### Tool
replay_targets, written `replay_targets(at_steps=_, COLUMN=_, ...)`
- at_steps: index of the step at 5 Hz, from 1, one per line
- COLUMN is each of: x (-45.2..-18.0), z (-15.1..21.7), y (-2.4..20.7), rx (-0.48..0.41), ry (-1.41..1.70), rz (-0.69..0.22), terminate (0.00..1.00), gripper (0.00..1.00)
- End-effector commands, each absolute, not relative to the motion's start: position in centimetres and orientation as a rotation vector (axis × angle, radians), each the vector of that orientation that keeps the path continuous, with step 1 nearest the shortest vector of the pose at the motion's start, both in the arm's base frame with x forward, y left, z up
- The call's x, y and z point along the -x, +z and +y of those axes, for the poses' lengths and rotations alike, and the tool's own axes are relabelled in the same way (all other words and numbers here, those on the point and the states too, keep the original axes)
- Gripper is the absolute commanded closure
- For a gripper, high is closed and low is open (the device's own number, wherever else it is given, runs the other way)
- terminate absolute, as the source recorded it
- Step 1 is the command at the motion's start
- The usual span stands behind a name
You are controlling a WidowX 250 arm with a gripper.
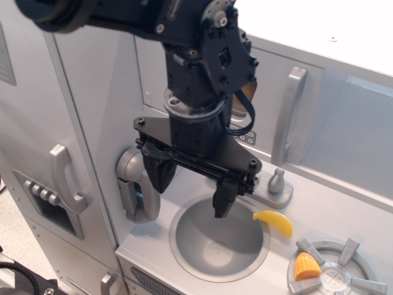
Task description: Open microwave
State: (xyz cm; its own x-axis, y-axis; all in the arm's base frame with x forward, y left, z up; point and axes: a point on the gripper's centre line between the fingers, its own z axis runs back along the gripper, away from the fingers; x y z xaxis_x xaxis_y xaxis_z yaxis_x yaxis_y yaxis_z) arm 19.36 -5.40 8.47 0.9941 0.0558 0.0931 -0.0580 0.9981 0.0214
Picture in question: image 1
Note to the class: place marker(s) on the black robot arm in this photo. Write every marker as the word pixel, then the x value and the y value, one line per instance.
pixel 168 22

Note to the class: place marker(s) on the grey lower door handle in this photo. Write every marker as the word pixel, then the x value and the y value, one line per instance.
pixel 108 285

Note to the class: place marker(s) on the grey toy kitchen cabinet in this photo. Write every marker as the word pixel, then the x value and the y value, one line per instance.
pixel 343 183

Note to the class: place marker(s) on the grey toy fridge door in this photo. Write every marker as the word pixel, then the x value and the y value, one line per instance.
pixel 36 114

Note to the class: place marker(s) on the grey toy ice dispenser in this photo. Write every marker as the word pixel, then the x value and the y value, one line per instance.
pixel 48 204

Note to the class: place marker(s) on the grey fridge door handle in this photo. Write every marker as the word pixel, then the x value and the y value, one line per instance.
pixel 59 160

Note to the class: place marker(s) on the grey toy telephone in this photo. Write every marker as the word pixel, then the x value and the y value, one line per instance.
pixel 139 198

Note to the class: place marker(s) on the grey toy oven panel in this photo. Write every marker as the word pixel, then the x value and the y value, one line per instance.
pixel 155 284

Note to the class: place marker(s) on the grey microwave door handle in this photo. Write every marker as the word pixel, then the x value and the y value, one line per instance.
pixel 293 89

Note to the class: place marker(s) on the yellow toy banana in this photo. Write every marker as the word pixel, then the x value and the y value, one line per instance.
pixel 276 219

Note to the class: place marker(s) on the grey toy microwave door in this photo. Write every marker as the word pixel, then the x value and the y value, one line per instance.
pixel 240 85

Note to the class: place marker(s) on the grey toy faucet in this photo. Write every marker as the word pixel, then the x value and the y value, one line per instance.
pixel 272 189

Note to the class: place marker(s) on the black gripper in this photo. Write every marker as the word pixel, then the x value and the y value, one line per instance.
pixel 204 148

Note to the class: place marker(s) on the grey toy stove burner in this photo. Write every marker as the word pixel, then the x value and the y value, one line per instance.
pixel 343 269

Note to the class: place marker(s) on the yellow toy corn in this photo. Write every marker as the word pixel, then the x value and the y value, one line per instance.
pixel 306 267

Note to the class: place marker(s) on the grey round toy sink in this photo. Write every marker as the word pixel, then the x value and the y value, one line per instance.
pixel 218 250

